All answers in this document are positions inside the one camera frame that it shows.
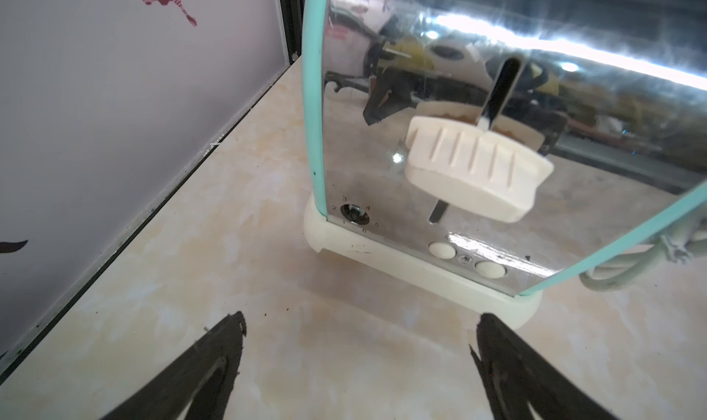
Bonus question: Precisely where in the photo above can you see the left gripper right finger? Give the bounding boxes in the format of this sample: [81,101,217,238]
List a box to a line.
[471,313,615,419]

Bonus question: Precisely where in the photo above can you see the white toaster power cord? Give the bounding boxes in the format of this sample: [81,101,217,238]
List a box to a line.
[578,203,707,293]

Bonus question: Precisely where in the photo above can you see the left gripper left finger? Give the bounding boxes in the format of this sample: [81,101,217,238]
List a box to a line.
[104,311,247,419]

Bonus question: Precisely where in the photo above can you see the mint green toaster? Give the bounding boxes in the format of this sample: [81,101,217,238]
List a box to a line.
[302,0,706,328]

